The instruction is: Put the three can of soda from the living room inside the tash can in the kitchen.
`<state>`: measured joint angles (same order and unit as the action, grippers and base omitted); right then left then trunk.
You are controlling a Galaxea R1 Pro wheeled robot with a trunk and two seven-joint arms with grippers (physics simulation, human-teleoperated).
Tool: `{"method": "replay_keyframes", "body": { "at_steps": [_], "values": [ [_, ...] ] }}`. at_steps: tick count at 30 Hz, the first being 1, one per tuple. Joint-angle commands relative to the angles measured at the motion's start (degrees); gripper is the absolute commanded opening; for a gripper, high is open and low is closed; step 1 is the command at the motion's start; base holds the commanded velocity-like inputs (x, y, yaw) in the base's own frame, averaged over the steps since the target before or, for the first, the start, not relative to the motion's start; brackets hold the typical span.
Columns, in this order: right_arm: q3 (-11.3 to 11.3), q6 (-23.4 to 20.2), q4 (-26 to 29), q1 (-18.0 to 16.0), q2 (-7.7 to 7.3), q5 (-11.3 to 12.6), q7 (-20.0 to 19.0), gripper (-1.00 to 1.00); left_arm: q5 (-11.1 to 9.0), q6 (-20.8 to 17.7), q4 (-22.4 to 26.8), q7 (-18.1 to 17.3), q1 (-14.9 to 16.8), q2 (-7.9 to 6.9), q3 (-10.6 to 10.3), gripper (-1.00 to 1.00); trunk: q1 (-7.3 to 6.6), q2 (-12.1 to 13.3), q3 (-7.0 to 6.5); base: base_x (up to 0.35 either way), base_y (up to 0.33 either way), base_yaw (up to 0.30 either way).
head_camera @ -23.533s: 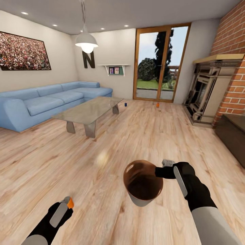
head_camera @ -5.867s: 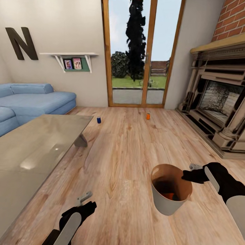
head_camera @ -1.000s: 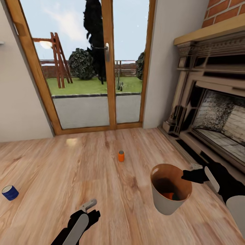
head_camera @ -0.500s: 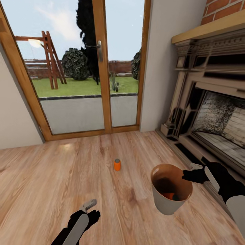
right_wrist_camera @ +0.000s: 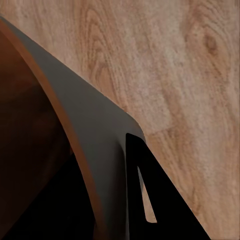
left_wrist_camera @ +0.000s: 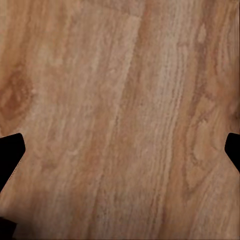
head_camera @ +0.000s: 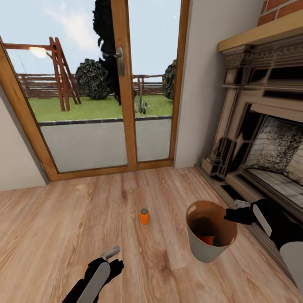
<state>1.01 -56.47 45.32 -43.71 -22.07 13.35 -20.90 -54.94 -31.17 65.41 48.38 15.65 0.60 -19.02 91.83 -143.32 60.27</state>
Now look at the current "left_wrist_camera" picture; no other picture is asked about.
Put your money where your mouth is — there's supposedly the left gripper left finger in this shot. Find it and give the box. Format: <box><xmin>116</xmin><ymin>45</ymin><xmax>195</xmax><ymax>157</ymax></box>
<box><xmin>0</xmin><ymin>133</ymin><xmax>26</xmax><ymax>192</ymax></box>

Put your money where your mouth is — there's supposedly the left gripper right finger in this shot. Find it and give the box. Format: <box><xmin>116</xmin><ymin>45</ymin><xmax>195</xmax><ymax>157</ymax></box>
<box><xmin>224</xmin><ymin>133</ymin><xmax>240</xmax><ymax>172</ymax></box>

